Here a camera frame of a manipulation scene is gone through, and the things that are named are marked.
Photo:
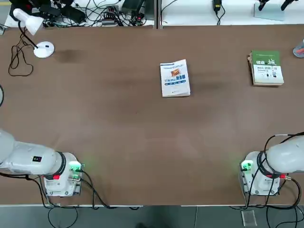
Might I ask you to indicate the clear plastic floor plate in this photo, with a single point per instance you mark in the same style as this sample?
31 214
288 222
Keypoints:
249 218

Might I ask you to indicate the white blue paperback book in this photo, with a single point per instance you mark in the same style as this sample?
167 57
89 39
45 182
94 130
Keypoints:
175 78

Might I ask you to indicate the small circuit board red light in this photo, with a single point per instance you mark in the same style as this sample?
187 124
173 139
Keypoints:
137 20

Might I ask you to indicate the green white paperback book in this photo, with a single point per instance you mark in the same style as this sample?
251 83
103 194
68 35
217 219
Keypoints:
266 69

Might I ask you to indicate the pale green sheet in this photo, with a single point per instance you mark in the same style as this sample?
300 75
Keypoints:
269 14

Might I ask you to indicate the table divider rail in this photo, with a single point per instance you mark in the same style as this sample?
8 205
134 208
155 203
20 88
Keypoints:
158 14

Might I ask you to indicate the black power adapter yellow label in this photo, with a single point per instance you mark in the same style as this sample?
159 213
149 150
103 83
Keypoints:
216 5

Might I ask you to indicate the white desk lamp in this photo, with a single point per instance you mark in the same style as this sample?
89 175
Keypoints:
44 50

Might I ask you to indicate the clear blue pen cup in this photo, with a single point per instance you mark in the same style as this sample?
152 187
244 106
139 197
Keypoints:
299 51

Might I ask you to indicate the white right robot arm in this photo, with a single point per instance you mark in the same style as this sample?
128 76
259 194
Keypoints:
285 156

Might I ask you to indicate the black usb hub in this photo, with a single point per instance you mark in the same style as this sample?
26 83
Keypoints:
110 15

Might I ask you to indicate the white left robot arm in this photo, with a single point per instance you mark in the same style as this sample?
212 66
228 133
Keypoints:
28 156

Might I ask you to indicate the black power supply unit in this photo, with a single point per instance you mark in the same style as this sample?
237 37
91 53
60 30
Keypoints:
69 14

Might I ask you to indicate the black box device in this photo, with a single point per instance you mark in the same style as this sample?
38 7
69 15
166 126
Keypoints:
133 6

